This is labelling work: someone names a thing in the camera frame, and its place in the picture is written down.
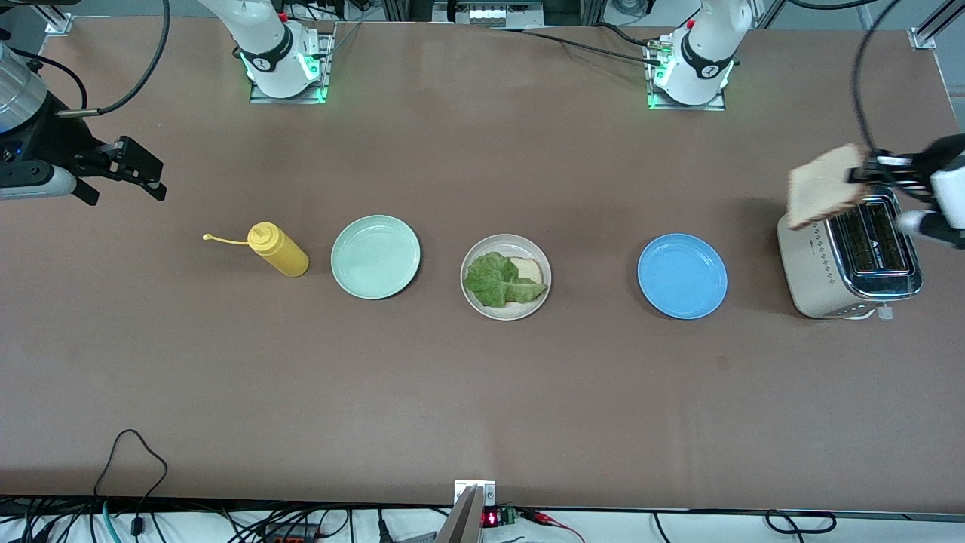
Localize toasted brown bread slice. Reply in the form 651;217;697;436
786;145;872;231

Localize yellow squeeze bottle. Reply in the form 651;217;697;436
202;222;310;278

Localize pale bread slice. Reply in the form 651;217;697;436
504;258;545;303

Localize green lettuce leaf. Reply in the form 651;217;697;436
464;253;548;308

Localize blue plate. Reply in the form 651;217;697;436
638;233;728;320

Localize mint green plate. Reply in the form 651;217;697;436
331;215;421;300

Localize beige plate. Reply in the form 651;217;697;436
461;234;552;321

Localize beige chrome toaster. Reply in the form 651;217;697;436
777;190;924;322

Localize grey electrical box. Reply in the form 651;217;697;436
433;0;544;27

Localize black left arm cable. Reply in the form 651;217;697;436
852;0;902;155

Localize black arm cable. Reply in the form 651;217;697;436
0;0;171;120
852;0;902;155

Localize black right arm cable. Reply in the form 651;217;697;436
0;0;171;120

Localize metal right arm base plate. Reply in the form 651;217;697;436
249;21;336;105

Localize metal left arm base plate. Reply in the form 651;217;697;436
645;41;728;112

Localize thin black looped cable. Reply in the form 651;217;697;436
94;429;168;500

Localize long black table cable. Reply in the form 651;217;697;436
490;26;664;67

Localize black coiled floor cable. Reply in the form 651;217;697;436
765;511;838;535

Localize red alligator clip wires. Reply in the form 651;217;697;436
520;509;585;543

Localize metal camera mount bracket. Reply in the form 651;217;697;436
452;480;497;543

